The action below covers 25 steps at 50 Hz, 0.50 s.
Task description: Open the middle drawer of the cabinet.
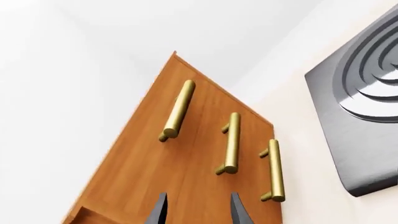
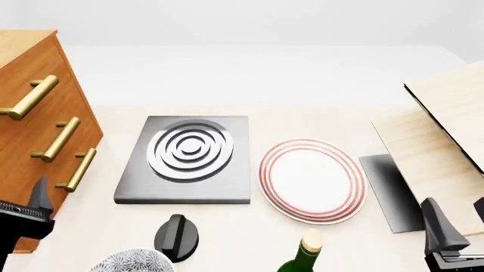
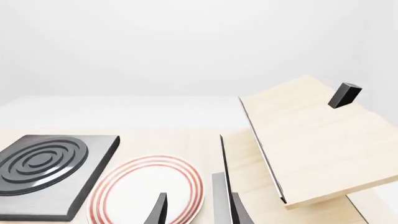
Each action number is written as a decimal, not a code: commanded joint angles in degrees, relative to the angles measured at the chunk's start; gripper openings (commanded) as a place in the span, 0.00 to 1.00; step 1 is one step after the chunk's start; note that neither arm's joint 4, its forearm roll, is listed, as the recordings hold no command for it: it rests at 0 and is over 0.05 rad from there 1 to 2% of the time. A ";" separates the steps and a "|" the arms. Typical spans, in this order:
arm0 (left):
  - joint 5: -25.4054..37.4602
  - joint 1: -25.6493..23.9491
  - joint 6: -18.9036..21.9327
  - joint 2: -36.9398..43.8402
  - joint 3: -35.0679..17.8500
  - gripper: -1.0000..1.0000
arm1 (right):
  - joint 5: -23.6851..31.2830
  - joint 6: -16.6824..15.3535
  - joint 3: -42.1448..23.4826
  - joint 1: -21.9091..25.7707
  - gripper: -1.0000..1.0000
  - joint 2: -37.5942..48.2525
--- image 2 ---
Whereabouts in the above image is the round black stove knob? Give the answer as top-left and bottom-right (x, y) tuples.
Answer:
(154, 213), (200, 264)

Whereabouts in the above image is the mid-length brass drawer handle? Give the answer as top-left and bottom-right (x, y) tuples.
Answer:
(30, 116), (82, 163)

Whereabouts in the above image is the wooden drawer, shortest brass handle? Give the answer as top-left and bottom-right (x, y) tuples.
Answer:
(0, 111), (104, 253)

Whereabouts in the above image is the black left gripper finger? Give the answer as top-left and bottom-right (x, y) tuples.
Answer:
(27, 176), (54, 213)

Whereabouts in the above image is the wooden drawer, longest brass handle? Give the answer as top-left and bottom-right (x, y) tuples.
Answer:
(0, 35), (79, 151)

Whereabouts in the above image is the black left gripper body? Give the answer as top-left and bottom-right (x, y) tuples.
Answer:
(0, 199), (57, 254)

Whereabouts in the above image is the flat black stove plate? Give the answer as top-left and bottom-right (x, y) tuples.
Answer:
(113, 115), (252, 206)

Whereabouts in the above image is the pale wooden box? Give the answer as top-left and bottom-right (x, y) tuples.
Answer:
(371, 58), (484, 237)

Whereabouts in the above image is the wooden drawer, mid-length brass handle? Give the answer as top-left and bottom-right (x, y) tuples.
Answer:
(0, 73), (93, 199)

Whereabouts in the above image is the longest brass drawer handle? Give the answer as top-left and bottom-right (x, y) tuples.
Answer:
(0, 74), (60, 122)

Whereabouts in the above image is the shortest brass drawer handle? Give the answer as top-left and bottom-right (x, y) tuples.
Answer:
(54, 147), (98, 193)

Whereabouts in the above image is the patterned grey white bowl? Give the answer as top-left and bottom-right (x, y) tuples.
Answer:
(87, 248), (175, 272)

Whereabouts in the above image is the green glass bottle, cream cap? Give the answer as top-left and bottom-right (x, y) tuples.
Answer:
(276, 227), (325, 272)

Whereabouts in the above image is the wooden cabinet with drawers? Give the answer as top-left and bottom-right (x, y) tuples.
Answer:
(0, 29), (104, 254)

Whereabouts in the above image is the white plate with red rings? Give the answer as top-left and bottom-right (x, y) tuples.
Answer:
(258, 138), (368, 226)

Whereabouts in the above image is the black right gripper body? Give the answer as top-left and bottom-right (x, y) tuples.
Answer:
(424, 247), (484, 272)

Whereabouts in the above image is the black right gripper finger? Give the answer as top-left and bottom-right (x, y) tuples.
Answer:
(420, 197), (471, 257)
(473, 196), (484, 225)

